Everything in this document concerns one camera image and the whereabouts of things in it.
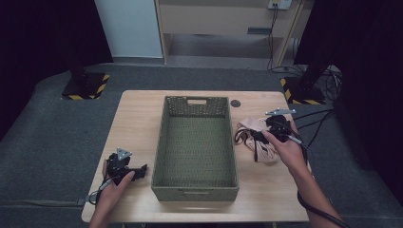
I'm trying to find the black outlet cable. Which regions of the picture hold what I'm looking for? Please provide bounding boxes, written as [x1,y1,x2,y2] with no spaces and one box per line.
[266,3,280,71]

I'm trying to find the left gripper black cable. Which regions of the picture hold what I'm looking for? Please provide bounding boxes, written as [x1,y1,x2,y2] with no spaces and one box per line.
[87,178,114,206]

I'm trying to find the beige garment with black straps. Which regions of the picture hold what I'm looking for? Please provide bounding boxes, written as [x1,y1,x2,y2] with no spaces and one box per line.
[234,116,281,164]

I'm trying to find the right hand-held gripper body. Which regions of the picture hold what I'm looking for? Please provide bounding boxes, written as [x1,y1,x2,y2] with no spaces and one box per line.
[264,107,297,144]

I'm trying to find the bundle of black floor cables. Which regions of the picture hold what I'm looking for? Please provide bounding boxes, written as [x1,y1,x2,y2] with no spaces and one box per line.
[269,64,344,103]

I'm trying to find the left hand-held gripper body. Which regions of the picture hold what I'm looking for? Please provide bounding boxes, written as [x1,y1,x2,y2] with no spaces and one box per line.
[106,146,136,186]

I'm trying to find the black curtain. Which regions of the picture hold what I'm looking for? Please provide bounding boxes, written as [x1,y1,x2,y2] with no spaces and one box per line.
[0,0,114,141]
[294,0,403,205]

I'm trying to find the green woven basket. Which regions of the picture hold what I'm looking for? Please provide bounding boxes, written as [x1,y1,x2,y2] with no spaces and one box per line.
[150,95,240,202]

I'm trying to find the black stand with striped base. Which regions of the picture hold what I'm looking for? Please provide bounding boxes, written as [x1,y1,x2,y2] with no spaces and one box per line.
[279,60,328,105]
[61,56,111,101]

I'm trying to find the white panel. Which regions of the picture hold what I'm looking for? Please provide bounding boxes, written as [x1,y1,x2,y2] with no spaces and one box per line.
[93,0,164,59]

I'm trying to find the person's right hand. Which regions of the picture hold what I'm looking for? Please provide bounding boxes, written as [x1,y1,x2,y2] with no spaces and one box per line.
[260,120,311,174]

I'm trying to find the white power outlet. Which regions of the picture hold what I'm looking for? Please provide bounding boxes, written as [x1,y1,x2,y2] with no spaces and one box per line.
[267,0,293,10]

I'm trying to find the person's left hand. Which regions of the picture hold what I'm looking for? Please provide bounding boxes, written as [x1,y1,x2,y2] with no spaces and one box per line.
[94,160,136,208]

